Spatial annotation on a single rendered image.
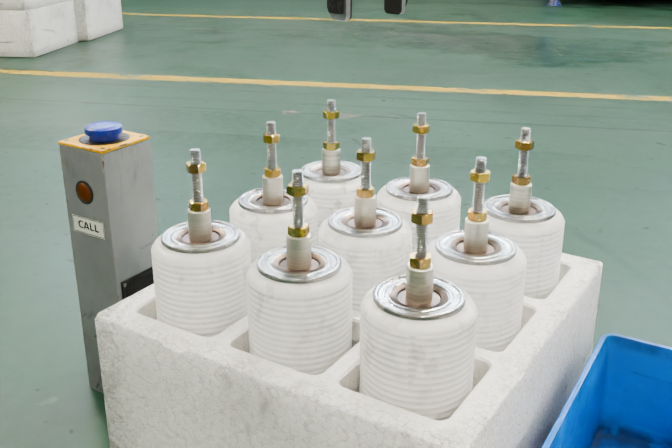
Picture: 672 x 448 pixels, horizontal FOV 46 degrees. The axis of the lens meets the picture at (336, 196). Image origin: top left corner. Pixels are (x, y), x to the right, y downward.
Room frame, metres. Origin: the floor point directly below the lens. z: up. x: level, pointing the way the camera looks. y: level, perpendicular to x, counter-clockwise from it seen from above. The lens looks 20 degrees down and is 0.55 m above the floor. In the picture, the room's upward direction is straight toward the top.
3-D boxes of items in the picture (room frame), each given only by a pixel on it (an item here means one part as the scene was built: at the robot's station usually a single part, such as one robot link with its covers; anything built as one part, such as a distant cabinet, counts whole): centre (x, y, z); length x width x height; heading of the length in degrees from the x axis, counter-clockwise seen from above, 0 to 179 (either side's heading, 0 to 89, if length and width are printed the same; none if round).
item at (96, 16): (3.70, 1.25, 0.09); 0.39 x 0.39 x 0.18; 82
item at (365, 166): (0.74, -0.03, 0.30); 0.01 x 0.01 x 0.08
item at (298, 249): (0.64, 0.03, 0.26); 0.02 x 0.02 x 0.03
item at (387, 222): (0.74, -0.03, 0.25); 0.08 x 0.08 x 0.01
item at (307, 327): (0.64, 0.03, 0.16); 0.10 x 0.10 x 0.18
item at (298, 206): (0.64, 0.03, 0.30); 0.01 x 0.01 x 0.08
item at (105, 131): (0.83, 0.25, 0.32); 0.04 x 0.04 x 0.02
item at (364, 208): (0.74, -0.03, 0.26); 0.02 x 0.02 x 0.03
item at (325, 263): (0.64, 0.03, 0.25); 0.08 x 0.08 x 0.01
